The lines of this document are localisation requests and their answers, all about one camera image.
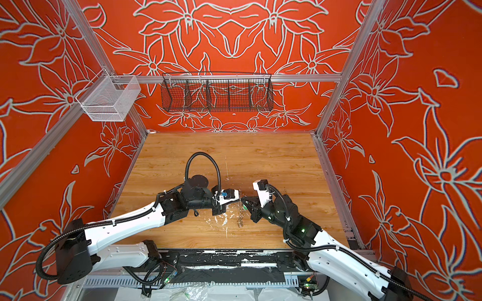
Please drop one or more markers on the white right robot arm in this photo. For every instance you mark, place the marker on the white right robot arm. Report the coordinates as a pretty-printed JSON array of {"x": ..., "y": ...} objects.
[{"x": 314, "y": 249}]

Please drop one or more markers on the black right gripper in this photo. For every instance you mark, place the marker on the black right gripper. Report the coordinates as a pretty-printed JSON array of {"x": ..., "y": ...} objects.
[{"x": 258, "y": 212}]

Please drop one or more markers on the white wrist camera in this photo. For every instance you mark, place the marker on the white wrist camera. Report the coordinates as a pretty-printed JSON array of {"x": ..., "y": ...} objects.
[
  {"x": 228, "y": 195},
  {"x": 264, "y": 195}
]

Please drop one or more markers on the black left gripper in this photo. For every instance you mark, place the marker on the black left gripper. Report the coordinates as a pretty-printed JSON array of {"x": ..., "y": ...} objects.
[{"x": 217, "y": 211}]

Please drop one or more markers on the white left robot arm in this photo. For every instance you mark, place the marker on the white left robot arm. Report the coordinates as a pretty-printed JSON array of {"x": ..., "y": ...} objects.
[{"x": 78, "y": 251}]

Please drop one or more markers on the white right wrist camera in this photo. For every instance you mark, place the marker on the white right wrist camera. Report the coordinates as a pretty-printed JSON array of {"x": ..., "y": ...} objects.
[{"x": 264, "y": 195}]

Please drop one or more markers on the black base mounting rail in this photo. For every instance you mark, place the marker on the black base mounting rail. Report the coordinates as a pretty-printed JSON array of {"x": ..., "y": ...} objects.
[{"x": 230, "y": 267}]

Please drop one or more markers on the black wire wall basket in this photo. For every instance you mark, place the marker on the black wire wall basket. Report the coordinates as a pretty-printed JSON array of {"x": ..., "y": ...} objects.
[{"x": 224, "y": 92}]

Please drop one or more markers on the white wire wall basket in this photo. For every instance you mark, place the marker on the white wire wall basket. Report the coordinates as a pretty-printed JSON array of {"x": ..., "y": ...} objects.
[{"x": 104, "y": 99}]

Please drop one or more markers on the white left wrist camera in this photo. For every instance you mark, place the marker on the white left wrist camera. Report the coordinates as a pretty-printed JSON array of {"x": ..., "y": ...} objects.
[{"x": 228, "y": 195}]

